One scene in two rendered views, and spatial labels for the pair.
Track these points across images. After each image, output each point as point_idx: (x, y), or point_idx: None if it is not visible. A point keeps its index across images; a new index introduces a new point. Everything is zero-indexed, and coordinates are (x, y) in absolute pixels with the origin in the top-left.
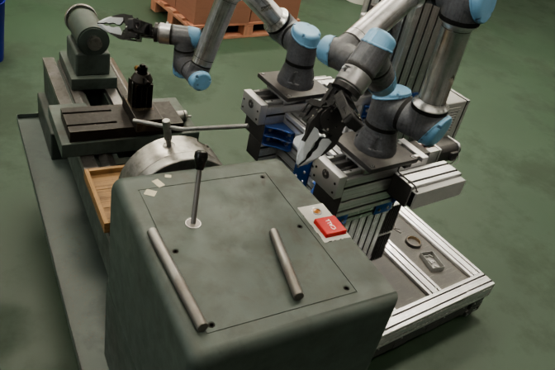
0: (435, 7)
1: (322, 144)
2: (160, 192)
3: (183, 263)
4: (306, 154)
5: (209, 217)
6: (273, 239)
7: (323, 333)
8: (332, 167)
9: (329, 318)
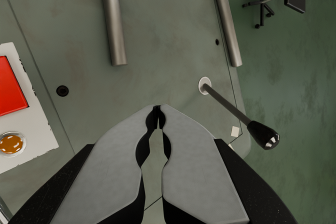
0: None
1: (116, 177)
2: (228, 134)
3: (212, 22)
4: (167, 116)
5: (190, 98)
6: (124, 41)
7: None
8: None
9: None
